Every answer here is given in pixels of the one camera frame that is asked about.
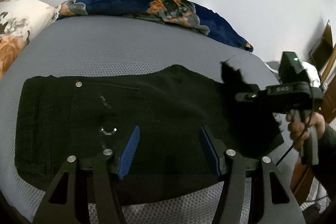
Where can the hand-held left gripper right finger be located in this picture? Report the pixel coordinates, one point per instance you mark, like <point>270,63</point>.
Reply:
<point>210,153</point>

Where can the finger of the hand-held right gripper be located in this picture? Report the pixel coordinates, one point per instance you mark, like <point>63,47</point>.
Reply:
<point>252,95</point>

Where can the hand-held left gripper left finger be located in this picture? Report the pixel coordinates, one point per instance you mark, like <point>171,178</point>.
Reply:
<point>128,153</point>

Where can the black pants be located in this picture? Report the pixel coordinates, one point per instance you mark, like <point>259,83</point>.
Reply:
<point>157,98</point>

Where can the person's right forearm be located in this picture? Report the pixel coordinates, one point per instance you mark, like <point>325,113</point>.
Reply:
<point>328,161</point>

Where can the person's right hand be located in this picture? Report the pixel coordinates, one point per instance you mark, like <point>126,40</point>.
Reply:
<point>295,129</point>

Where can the white cloth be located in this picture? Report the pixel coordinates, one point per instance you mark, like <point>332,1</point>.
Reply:
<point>313,74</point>

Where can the brown wooden door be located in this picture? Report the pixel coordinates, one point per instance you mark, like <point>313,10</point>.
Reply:
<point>326,48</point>

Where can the grey mesh bed mattress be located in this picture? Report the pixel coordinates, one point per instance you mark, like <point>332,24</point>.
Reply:
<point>105,48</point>

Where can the navy floral blanket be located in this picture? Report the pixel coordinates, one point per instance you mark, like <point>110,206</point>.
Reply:
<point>118,3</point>

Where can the white floral pillow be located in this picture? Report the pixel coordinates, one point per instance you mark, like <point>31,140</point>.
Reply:
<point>18,19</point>

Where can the wooden bed frame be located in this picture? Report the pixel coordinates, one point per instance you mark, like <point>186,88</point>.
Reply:
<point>302,179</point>

